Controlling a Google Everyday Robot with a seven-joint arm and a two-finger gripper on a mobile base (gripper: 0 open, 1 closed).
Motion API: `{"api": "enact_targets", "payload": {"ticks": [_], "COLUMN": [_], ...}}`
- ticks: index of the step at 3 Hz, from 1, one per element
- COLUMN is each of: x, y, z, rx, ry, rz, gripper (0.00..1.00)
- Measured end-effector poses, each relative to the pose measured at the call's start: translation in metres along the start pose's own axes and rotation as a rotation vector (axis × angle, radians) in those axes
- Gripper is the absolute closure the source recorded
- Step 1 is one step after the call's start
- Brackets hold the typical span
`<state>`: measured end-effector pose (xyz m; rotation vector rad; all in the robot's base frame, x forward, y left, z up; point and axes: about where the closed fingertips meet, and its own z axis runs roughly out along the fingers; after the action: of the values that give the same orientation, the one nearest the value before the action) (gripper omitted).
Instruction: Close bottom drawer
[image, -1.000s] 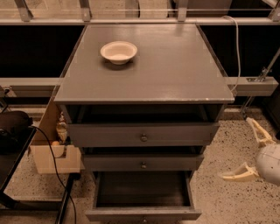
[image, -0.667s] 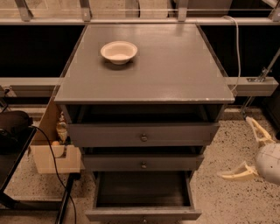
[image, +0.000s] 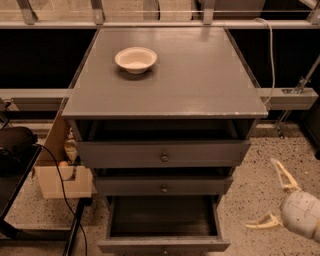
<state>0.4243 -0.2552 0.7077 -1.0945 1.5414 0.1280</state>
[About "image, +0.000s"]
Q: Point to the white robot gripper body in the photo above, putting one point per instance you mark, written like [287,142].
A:
[299,210]

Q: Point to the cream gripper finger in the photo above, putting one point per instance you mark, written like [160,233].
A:
[267,221]
[287,181]

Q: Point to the grey bottom drawer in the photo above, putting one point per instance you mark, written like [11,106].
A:
[163,226]

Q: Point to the grey drawer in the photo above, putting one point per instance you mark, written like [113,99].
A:
[163,154]
[163,226]
[161,185]

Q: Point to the grey wooden drawer cabinet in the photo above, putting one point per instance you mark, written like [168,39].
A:
[196,90]

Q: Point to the grey middle drawer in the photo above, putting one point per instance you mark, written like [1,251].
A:
[161,185]

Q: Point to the grey top drawer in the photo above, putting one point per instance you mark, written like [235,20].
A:
[163,154]

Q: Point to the metal diagonal strut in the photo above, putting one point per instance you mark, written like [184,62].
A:
[303,81]

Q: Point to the cardboard box with items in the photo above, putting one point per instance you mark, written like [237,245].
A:
[77,180]

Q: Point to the white paper bowl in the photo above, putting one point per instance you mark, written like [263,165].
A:
[136,60]

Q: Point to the black side table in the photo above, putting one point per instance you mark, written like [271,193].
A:
[10,187]

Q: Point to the black bag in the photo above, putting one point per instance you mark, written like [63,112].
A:
[15,141]

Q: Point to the metal rail frame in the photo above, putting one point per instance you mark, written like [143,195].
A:
[95,14]

